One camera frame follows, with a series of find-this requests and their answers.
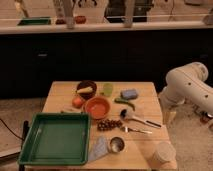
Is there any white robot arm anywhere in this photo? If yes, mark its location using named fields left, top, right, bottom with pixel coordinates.
left=159, top=62, right=213, bottom=125

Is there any green plastic tray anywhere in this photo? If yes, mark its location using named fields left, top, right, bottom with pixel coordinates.
left=18, top=113, right=91, bottom=166

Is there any background green tray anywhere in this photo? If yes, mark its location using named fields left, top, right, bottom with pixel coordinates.
left=17, top=18, right=51, bottom=26

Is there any white paper cup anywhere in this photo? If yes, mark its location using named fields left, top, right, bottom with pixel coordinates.
left=153, top=142, right=176, bottom=164

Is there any wooden table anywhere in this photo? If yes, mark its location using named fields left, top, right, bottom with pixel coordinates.
left=33, top=82, right=177, bottom=171

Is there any silver fork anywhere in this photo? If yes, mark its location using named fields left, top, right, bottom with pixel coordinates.
left=120, top=126, right=152, bottom=134

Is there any green pepper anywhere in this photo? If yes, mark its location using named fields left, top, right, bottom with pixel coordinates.
left=114, top=98, right=135, bottom=111

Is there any small metal cup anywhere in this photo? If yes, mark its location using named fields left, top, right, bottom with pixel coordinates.
left=110, top=137, right=125, bottom=153

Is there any bunch of dark grapes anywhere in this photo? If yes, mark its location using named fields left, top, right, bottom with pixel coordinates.
left=97, top=119, right=123, bottom=131

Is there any light green cup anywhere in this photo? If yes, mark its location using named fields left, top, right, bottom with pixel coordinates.
left=102, top=83, right=113, bottom=97

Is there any orange terracotta bowl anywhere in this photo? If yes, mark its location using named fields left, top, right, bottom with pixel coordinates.
left=84, top=96, right=110, bottom=120

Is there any blue grey cloth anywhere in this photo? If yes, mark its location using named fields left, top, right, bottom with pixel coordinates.
left=88, top=136, right=108, bottom=162

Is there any yellow corn cob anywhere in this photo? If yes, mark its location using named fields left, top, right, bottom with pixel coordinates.
left=76, top=86, right=93, bottom=94

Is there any dark brown bowl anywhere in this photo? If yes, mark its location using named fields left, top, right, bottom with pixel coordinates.
left=76, top=80, right=97, bottom=100

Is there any red tomato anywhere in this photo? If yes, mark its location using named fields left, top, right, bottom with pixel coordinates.
left=72, top=97, right=84, bottom=108

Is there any pale vegetable piece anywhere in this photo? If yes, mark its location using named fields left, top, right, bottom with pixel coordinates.
left=61, top=107, right=81, bottom=113

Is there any background red bowl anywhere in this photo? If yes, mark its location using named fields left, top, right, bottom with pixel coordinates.
left=75, top=16, right=86, bottom=24

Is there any black handled spatula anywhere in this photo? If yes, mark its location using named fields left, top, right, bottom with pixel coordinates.
left=120, top=109, right=161, bottom=128

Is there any black cable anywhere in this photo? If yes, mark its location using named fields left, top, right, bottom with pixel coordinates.
left=0, top=118, right=24, bottom=141

